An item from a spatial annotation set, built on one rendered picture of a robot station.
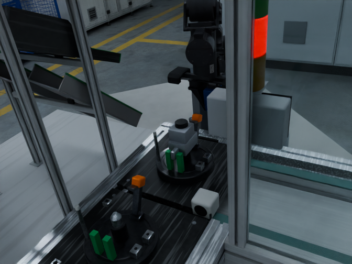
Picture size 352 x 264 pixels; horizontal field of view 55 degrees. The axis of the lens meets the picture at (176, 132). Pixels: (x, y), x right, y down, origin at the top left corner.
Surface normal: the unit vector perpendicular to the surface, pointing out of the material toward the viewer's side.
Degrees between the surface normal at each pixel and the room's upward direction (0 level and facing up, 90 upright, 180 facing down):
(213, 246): 0
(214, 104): 90
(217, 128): 90
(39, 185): 0
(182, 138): 90
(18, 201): 0
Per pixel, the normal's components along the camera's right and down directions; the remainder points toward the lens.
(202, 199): -0.10, -0.84
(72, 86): 0.78, 0.27
